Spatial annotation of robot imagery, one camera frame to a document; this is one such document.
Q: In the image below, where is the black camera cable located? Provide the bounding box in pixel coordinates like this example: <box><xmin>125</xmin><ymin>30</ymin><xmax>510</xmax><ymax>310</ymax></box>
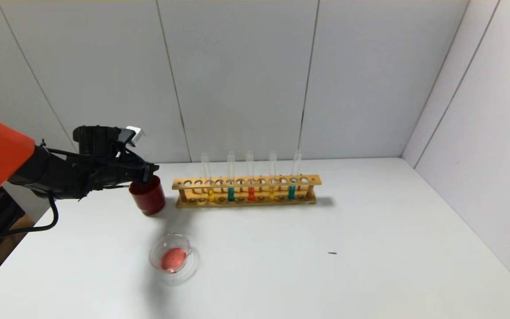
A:
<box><xmin>0</xmin><ymin>193</ymin><xmax>59</xmax><ymax>245</ymax></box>

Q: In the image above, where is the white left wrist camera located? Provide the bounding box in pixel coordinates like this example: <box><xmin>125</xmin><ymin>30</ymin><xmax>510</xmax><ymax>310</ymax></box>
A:
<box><xmin>124</xmin><ymin>126</ymin><xmax>143</xmax><ymax>147</ymax></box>

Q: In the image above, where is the wooden test tube rack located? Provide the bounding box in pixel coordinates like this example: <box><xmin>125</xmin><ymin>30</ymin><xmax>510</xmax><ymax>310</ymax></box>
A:
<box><xmin>172</xmin><ymin>175</ymin><xmax>322</xmax><ymax>209</ymax></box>

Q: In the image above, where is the dark red cup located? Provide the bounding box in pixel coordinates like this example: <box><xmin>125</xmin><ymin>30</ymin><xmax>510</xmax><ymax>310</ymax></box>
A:
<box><xmin>129</xmin><ymin>175</ymin><xmax>166</xmax><ymax>216</ymax></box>

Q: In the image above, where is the red pigment test tube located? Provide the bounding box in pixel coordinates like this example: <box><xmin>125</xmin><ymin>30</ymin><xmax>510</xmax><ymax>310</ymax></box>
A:
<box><xmin>245</xmin><ymin>150</ymin><xmax>255</xmax><ymax>201</ymax></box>

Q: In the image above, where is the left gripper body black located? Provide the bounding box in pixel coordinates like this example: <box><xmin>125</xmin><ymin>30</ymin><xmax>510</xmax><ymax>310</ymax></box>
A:
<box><xmin>120</xmin><ymin>152</ymin><xmax>159</xmax><ymax>184</ymax></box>

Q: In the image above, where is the clear glass beaker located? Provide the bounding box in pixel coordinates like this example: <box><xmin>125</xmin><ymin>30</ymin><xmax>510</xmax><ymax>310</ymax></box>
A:
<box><xmin>150</xmin><ymin>233</ymin><xmax>199</xmax><ymax>284</ymax></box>

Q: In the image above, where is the teal pigment test tube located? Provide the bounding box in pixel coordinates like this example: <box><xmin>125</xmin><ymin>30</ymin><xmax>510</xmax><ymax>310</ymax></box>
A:
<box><xmin>227</xmin><ymin>151</ymin><xmax>236</xmax><ymax>202</ymax></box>
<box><xmin>287</xmin><ymin>150</ymin><xmax>302</xmax><ymax>200</ymax></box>

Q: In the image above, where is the yellow pigment test tube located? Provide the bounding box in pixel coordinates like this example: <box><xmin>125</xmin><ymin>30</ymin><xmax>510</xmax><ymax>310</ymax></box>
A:
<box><xmin>268</xmin><ymin>150</ymin><xmax>277</xmax><ymax>200</ymax></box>
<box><xmin>201</xmin><ymin>152</ymin><xmax>216</xmax><ymax>202</ymax></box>

